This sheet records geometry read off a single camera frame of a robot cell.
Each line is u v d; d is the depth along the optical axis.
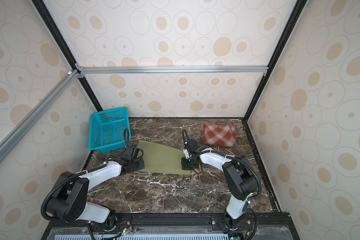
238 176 0.48
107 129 1.13
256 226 0.70
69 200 0.43
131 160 0.72
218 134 1.07
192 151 0.72
